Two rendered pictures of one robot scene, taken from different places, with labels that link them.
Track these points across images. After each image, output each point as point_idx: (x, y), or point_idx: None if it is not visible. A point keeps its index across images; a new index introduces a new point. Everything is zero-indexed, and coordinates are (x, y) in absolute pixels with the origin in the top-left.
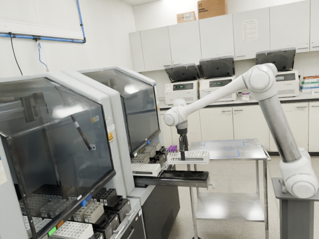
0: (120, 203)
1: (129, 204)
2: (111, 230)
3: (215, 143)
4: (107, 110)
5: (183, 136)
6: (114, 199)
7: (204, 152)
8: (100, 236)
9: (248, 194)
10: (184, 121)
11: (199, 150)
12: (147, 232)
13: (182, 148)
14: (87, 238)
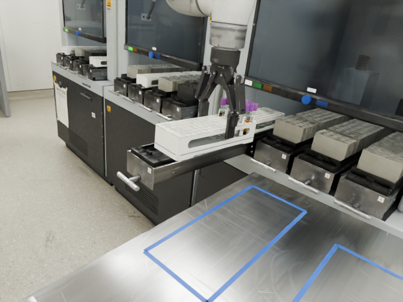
0: (176, 100)
1: (178, 112)
2: (150, 103)
3: (364, 299)
4: None
5: (213, 68)
6: (186, 97)
7: (177, 129)
8: (140, 91)
9: None
10: (211, 23)
11: (311, 220)
12: (198, 195)
13: (198, 91)
14: (140, 82)
